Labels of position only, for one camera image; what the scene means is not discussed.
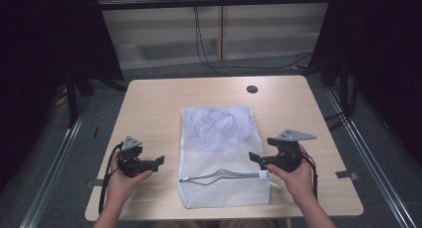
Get person's right hand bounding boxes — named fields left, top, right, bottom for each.
left=266, top=144, right=317, bottom=206

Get black floor cables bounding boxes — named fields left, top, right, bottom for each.
left=322, top=82, right=359, bottom=132

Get grey tape strip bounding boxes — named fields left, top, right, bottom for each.
left=86, top=179, right=106, bottom=189
left=334, top=169, right=359, bottom=181

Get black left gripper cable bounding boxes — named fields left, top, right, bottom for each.
left=98, top=142, right=124, bottom=216

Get black metal stand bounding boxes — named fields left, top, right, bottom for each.
left=338, top=60, right=353, bottom=122
left=64, top=68, right=82, bottom=129

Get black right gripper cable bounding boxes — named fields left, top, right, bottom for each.
left=300, top=151, right=320, bottom=201

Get aluminium floor rail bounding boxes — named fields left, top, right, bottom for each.
left=19, top=110, right=88, bottom=228
left=323, top=86, right=418, bottom=228

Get black curtain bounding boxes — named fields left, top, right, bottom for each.
left=0, top=0, right=125, bottom=192
left=308, top=0, right=422, bottom=164

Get black horizontal bar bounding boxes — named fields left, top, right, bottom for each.
left=98, top=0, right=333, bottom=11

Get black wall cable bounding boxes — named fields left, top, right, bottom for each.
left=193, top=5, right=233, bottom=78
left=196, top=5, right=315, bottom=72

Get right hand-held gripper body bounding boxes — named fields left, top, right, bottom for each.
left=263, top=128, right=317, bottom=173

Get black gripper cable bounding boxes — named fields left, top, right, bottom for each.
left=98, top=142, right=124, bottom=216
left=300, top=151, right=320, bottom=201

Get white mesh laundry bag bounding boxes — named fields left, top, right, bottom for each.
left=177, top=105, right=283, bottom=210

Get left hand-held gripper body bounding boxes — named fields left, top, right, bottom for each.
left=116, top=135, right=153, bottom=178

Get pale crumpled cloth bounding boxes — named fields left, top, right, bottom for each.
left=184, top=107, right=254, bottom=141

